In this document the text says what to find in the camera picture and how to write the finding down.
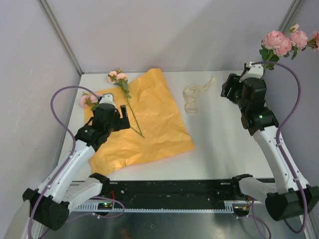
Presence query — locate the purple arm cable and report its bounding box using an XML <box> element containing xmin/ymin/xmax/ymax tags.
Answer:
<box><xmin>26</xmin><ymin>86</ymin><xmax>125</xmax><ymax>239</ymax></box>
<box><xmin>250</xmin><ymin>61</ymin><xmax>307</xmax><ymax>239</ymax></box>

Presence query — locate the grey slotted cable duct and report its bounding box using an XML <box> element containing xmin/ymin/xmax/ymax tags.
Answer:
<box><xmin>74</xmin><ymin>200</ymin><xmax>234</xmax><ymax>214</ymax></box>

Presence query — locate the cream printed ribbon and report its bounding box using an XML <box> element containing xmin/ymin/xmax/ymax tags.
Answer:
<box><xmin>182</xmin><ymin>77</ymin><xmax>215</xmax><ymax>115</ymax></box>

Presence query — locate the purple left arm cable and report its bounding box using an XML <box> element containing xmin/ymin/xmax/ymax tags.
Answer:
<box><xmin>26</xmin><ymin>86</ymin><xmax>125</xmax><ymax>239</ymax></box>

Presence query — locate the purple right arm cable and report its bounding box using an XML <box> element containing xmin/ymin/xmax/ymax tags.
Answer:
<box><xmin>250</xmin><ymin>61</ymin><xmax>307</xmax><ymax>239</ymax></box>

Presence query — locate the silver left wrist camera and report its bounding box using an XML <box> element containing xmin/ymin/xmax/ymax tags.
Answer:
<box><xmin>99</xmin><ymin>93</ymin><xmax>115</xmax><ymax>106</ymax></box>

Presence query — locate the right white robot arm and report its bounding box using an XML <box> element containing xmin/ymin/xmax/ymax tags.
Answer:
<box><xmin>221</xmin><ymin>73</ymin><xmax>319</xmax><ymax>221</ymax></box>

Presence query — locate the aluminium frame rail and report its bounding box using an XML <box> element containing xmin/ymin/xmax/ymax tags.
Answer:
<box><xmin>37</xmin><ymin>0</ymin><xmax>83</xmax><ymax>76</ymax></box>

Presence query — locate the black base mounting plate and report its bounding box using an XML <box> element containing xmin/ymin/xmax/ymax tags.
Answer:
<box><xmin>100</xmin><ymin>179</ymin><xmax>249</xmax><ymax>205</ymax></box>

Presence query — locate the orange flower bouquet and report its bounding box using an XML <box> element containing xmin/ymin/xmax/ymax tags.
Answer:
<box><xmin>90</xmin><ymin>68</ymin><xmax>195</xmax><ymax>175</ymax></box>

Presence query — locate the pink rose flower stem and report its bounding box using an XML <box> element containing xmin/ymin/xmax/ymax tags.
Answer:
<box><xmin>259</xmin><ymin>23</ymin><xmax>319</xmax><ymax>70</ymax></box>

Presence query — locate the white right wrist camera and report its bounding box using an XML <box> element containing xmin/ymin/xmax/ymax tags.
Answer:
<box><xmin>239</xmin><ymin>62</ymin><xmax>264</xmax><ymax>82</ymax></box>

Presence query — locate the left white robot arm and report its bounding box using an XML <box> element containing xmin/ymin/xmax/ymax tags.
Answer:
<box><xmin>22</xmin><ymin>103</ymin><xmax>130</xmax><ymax>231</ymax></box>

